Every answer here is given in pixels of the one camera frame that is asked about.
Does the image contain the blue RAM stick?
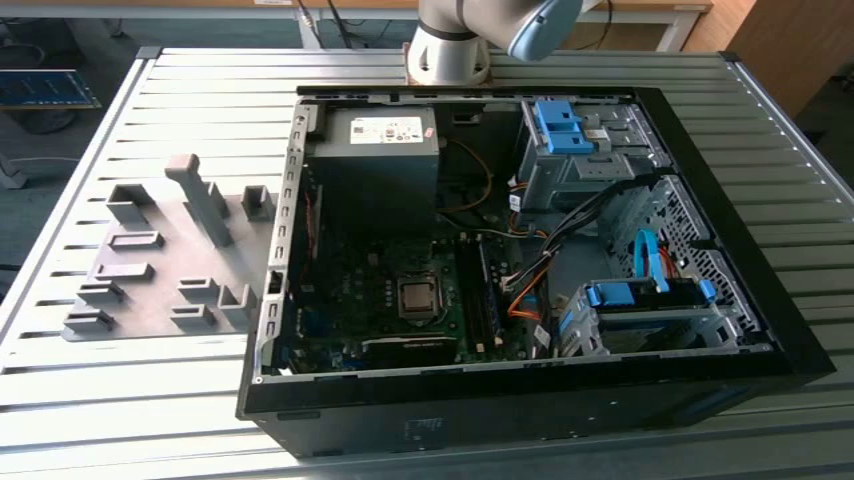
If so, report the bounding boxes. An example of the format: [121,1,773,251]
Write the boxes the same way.
[0,68,105,109]

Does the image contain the black RAM slot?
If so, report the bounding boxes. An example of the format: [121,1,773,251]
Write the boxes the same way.
[472,235,497,346]
[454,235,477,351]

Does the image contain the RAM slot with white clips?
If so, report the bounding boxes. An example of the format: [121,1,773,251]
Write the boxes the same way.
[460,232,485,350]

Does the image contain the silver CPU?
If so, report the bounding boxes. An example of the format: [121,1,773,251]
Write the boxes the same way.
[402,283,435,312]

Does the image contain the metal CPU socket cover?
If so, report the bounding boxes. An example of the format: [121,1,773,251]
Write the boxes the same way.
[397,276,447,322]

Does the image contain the grey power supply unit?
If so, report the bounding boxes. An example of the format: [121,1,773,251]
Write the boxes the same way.
[307,105,443,236]

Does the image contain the green motherboard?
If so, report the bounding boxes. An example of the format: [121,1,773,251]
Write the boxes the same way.
[286,227,536,374]

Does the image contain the black graphics card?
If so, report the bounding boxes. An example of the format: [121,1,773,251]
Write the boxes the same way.
[363,334,461,370]

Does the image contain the tall metal drive cage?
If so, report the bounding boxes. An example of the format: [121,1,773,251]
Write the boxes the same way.
[517,99,673,216]

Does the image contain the blue drive carrier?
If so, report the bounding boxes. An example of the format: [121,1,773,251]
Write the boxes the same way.
[533,99,597,156]

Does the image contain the hard disk in blue carrier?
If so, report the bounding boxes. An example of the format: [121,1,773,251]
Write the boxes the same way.
[585,279,717,314]

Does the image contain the low metal disk bay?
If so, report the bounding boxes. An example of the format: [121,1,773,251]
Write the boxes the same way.
[557,279,746,357]

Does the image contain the black PC case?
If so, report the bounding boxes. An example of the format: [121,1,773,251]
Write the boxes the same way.
[234,84,840,459]

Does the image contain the grey parts rack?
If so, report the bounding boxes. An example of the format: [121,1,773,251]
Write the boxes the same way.
[61,153,281,344]

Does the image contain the long white desk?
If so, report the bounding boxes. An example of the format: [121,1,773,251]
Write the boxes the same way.
[0,0,422,50]

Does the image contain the grey stand foot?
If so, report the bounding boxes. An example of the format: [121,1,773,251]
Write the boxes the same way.
[0,149,30,190]

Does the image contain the wooden cabinet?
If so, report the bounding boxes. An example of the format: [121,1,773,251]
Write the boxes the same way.
[684,0,854,119]

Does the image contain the black white wire bundle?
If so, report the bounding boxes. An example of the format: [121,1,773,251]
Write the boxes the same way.
[466,225,540,241]

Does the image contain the yellow black wire bundle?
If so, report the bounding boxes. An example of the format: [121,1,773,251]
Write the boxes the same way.
[437,140,496,216]

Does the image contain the orange wire bundle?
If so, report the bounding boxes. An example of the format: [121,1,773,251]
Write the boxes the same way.
[506,263,556,321]

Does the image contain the thick black cable bundle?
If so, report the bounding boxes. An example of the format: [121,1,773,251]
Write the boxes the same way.
[538,177,660,261]

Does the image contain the blue flat data cable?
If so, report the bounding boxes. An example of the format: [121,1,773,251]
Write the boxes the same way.
[632,227,672,295]

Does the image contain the wooden desk white frame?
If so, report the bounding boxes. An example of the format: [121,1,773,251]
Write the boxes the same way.
[573,0,714,54]

